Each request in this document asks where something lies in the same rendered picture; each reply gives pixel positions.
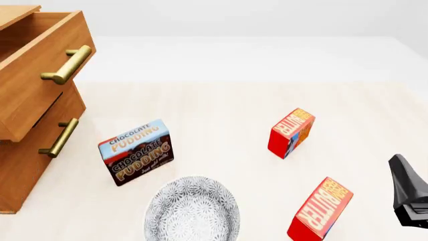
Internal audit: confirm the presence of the chocolate pudding box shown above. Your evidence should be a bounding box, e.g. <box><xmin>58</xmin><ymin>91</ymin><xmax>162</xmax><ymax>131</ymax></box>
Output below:
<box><xmin>97</xmin><ymin>118</ymin><xmax>175</xmax><ymax>187</ymax></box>

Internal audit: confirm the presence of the open wooden drawer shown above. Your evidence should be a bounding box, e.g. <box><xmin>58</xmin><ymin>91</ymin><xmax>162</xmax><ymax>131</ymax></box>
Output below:
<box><xmin>0</xmin><ymin>10</ymin><xmax>98</xmax><ymax>143</ymax></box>

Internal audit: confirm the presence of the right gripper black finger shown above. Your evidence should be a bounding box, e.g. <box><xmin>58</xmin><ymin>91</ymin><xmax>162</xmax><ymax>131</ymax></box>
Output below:
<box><xmin>387</xmin><ymin>153</ymin><xmax>428</xmax><ymax>210</ymax></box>

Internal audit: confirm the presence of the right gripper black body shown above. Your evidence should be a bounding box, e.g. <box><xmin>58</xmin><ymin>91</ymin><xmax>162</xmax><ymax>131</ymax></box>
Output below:
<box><xmin>393</xmin><ymin>194</ymin><xmax>428</xmax><ymax>230</ymax></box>

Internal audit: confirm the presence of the red butter box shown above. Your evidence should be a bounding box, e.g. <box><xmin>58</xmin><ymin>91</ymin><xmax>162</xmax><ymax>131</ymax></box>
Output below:
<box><xmin>267</xmin><ymin>107</ymin><xmax>316</xmax><ymax>161</ymax></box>
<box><xmin>286</xmin><ymin>176</ymin><xmax>354</xmax><ymax>241</ymax></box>

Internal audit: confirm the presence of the grey patterned bowl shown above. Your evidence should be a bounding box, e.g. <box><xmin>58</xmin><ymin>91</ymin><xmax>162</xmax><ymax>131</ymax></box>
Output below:
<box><xmin>143</xmin><ymin>175</ymin><xmax>241</xmax><ymax>241</ymax></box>

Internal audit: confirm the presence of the wooden cabinet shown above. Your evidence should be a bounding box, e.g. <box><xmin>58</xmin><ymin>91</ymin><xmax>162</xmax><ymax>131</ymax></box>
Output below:
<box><xmin>0</xmin><ymin>4</ymin><xmax>87</xmax><ymax>215</ymax></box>

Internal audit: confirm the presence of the brass handle of open drawer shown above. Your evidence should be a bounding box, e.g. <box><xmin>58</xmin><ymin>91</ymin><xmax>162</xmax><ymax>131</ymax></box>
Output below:
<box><xmin>40</xmin><ymin>44</ymin><xmax>93</xmax><ymax>86</ymax></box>

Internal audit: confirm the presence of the closed wooden drawer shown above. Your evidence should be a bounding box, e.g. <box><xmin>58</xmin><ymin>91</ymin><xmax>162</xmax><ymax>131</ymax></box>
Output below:
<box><xmin>0</xmin><ymin>81</ymin><xmax>87</xmax><ymax>214</ymax></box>

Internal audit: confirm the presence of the brass handle of closed drawer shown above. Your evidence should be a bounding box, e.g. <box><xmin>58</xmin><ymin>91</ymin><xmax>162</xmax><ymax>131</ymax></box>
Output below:
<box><xmin>37</xmin><ymin>117</ymin><xmax>80</xmax><ymax>159</ymax></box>

